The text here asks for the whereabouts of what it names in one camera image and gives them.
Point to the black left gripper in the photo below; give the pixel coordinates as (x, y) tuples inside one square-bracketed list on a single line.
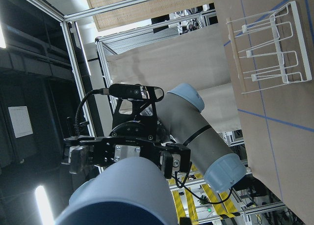
[(128, 139)]

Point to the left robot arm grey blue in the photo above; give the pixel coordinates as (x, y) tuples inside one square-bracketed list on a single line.
[(166, 128)]

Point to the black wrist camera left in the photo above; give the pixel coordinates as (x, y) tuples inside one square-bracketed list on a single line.
[(150, 94)]

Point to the white wire cup holder rack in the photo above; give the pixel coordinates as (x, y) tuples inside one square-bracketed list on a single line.
[(269, 49)]

